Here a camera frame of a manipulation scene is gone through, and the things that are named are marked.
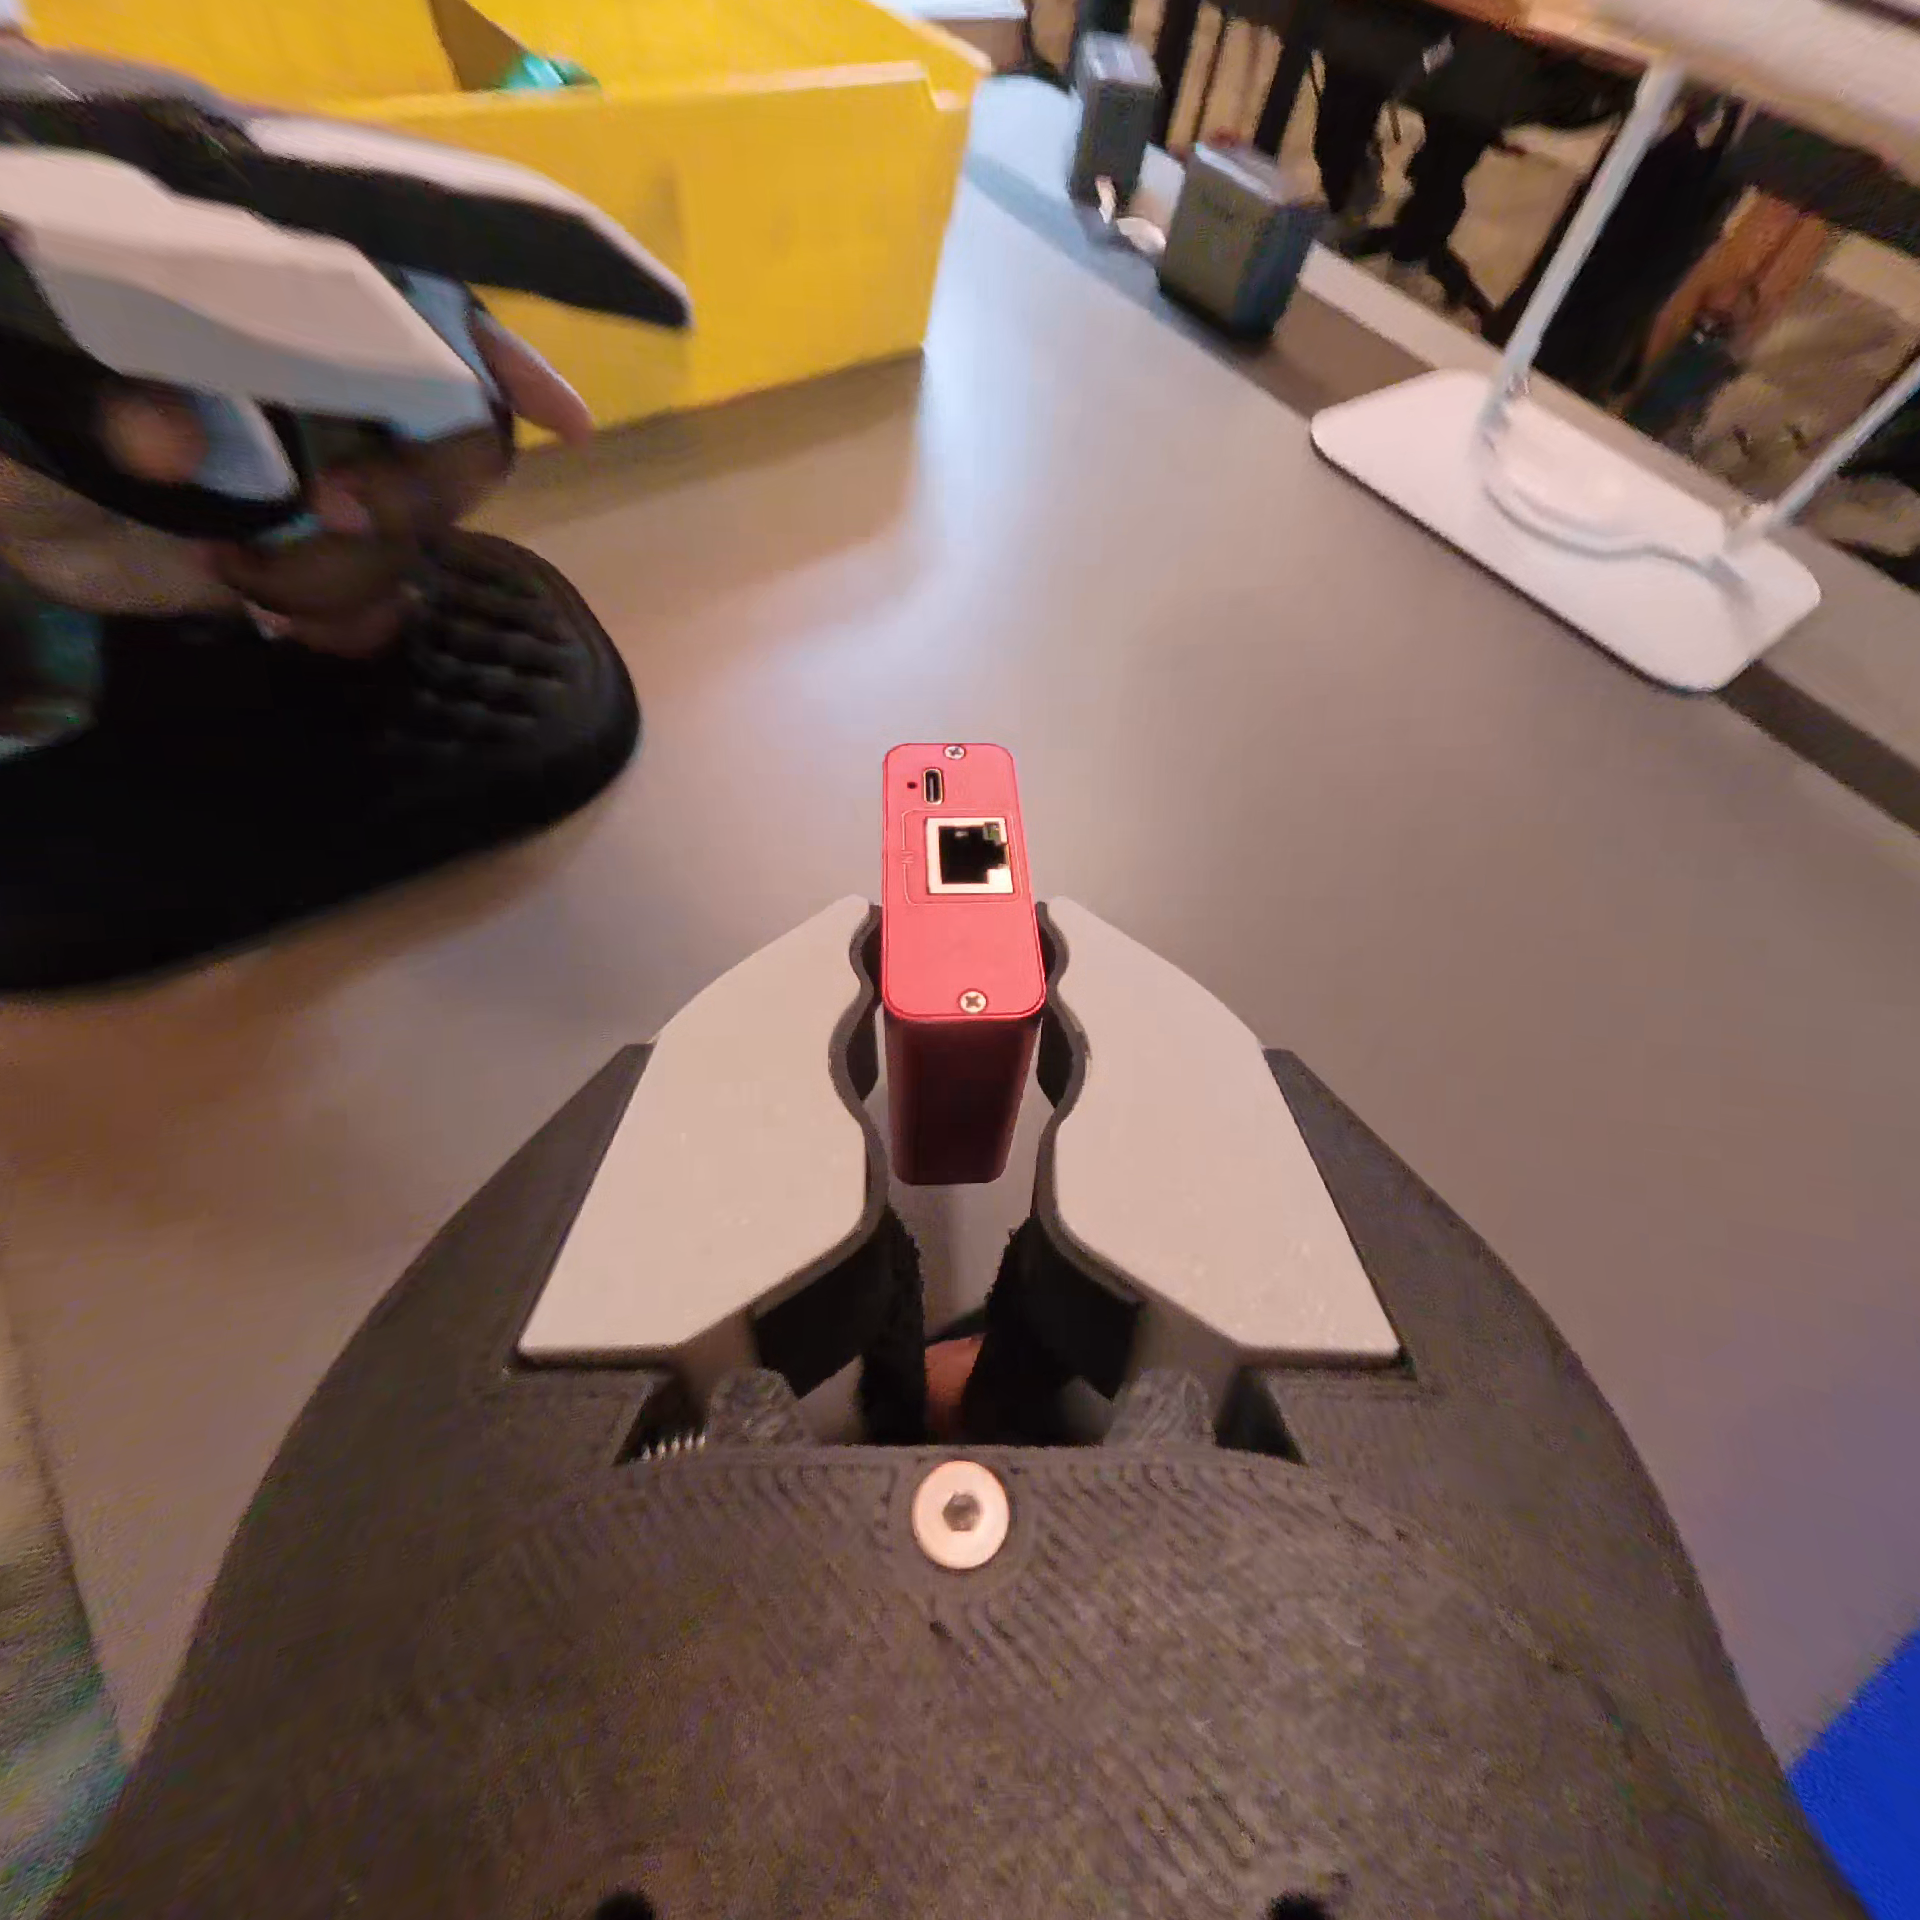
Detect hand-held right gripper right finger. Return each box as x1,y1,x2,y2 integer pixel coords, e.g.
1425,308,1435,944
1030,896,1405,1378

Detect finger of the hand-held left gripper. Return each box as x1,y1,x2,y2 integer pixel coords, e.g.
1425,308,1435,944
0,142,500,446
240,112,693,332

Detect red ethernet splitter box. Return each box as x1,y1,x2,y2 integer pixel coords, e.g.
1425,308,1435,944
879,741,1049,1186

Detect yellow storage bin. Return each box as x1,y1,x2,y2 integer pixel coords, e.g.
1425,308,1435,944
22,0,992,451

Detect grey charger box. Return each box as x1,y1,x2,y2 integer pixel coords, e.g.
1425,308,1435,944
1155,142,1330,344
1066,34,1166,212

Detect black dimpled wrist pad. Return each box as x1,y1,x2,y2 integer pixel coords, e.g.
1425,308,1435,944
0,525,642,994

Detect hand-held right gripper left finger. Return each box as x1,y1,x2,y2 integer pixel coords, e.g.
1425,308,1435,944
516,894,890,1378

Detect white board stand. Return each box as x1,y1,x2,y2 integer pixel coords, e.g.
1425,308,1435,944
1307,59,1920,696

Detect blue storage bin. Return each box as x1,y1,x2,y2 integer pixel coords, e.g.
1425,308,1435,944
1785,1631,1920,1920

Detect grey desk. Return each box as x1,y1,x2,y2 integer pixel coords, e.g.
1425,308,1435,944
0,74,1920,1804

